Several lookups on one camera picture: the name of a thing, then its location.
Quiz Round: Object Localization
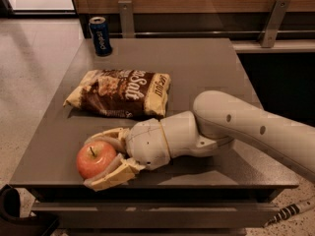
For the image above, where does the left metal bracket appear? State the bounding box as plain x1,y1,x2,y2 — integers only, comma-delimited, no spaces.
118,0,135,38

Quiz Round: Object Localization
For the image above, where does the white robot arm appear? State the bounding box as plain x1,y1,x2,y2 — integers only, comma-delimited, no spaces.
84,90,315,191

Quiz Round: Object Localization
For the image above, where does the striped black white cable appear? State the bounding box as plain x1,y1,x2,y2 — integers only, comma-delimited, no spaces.
264,197,315,228

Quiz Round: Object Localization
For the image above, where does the blue pepsi can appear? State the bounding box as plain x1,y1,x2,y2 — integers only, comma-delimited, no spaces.
89,17,112,56

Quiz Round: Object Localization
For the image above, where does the metal bracket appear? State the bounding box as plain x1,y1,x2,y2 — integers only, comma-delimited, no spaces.
259,0,290,48
118,0,135,38

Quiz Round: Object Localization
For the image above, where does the grey table drawer shelf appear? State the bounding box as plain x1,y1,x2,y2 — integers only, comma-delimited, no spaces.
32,203,279,229

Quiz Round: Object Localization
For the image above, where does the brown sea salt snack bag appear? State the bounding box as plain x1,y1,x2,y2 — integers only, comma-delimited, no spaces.
63,70,171,118

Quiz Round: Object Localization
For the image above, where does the red apple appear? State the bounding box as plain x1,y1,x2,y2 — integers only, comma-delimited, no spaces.
76,141,117,179

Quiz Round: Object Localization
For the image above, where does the black object on floor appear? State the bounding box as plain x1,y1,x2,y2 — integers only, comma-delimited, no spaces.
0,185,59,236

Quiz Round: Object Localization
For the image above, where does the right metal bracket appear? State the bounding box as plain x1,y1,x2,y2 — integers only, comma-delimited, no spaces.
259,0,290,48

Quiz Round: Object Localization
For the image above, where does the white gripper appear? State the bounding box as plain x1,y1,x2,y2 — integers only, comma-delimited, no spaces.
84,119,170,192

